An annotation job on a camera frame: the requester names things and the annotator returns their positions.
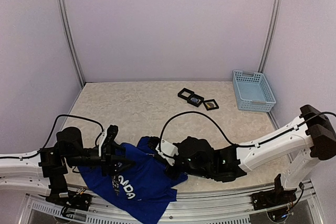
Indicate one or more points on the aluminium corner post left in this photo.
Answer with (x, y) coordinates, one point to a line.
(70, 42)

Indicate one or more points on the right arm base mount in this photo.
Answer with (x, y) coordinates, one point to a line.
(274, 197)

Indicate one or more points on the sunset painting round brooch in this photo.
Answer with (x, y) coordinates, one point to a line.
(210, 105)

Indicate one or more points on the black square frame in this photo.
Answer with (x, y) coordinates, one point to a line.
(214, 102)
(200, 100)
(186, 94)

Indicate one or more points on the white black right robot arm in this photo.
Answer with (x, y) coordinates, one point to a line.
(311, 134)

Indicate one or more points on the aluminium front rail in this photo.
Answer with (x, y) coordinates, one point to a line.
(226, 206)

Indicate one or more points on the aluminium corner post right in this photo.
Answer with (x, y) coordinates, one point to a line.
(270, 35)

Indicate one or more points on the aluminium corner post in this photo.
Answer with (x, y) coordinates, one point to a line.
(70, 42)
(270, 35)

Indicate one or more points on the light blue plastic basket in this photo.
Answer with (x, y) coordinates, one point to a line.
(252, 92)

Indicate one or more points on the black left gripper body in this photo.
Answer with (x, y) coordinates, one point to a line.
(105, 163)

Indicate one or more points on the blue printed t-shirt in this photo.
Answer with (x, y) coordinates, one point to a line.
(144, 191)

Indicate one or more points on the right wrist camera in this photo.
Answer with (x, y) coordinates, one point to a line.
(164, 150)

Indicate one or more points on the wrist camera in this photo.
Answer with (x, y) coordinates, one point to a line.
(164, 150)
(108, 138)

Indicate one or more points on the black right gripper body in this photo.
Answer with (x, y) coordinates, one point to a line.
(199, 172)

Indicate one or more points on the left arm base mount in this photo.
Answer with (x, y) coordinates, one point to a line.
(74, 199)

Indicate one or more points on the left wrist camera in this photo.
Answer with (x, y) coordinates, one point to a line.
(108, 138)

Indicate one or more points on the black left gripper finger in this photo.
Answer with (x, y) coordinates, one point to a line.
(120, 164)
(120, 148)

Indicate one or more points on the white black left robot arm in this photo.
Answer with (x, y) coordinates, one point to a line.
(43, 172)

